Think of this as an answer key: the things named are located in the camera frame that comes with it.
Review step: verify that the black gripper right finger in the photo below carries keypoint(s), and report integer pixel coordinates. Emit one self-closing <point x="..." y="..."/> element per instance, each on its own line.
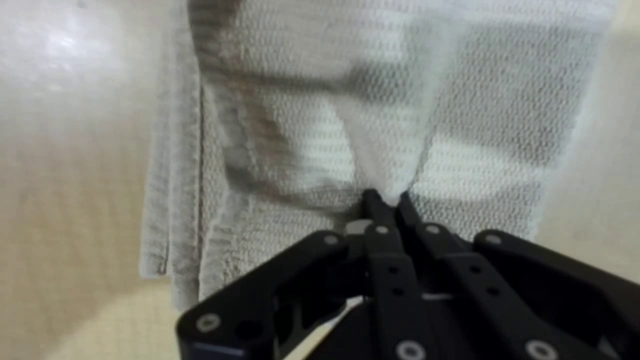
<point x="507" y="300"/>

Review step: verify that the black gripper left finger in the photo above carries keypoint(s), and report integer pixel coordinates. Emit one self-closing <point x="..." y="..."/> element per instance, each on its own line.
<point x="392" y="300"/>

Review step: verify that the white wiping cloth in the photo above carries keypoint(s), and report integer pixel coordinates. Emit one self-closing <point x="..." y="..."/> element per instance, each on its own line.
<point x="321" y="126"/>

